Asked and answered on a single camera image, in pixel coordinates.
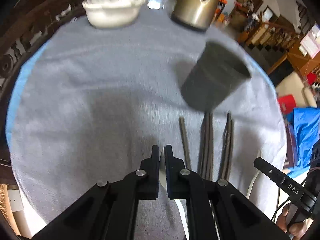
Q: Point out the brass electric kettle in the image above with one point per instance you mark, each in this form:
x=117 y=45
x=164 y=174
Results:
x=194 y=14

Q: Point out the dark wooden sideboard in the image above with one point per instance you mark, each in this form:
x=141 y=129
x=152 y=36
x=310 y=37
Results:
x=28 y=19

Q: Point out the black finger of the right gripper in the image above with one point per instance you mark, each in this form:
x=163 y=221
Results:
x=304 y=197

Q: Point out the blue plastic sheet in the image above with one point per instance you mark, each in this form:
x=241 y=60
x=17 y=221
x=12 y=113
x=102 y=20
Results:
x=305 y=122

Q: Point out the grey table cloth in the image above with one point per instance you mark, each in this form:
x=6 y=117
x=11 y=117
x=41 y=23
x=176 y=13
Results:
x=91 y=103

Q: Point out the dark grey utensil holder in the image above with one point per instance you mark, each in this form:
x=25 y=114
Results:
x=217 y=74

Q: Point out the white spoon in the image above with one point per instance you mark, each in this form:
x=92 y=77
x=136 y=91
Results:
x=162 y=171

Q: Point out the person's hand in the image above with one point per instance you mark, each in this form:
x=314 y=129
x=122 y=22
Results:
x=298 y=229

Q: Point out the wall calendar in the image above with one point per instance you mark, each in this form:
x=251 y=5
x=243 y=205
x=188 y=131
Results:
x=310 y=42

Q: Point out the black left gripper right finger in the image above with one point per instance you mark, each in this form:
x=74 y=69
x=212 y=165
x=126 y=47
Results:
x=216 y=210

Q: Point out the white bowl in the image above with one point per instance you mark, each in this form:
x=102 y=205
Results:
x=112 y=14

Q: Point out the wooden staircase railing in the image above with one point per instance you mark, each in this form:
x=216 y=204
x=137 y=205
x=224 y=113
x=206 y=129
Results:
x=269 y=36

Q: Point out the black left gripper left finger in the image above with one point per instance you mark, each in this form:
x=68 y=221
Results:
x=107 y=210

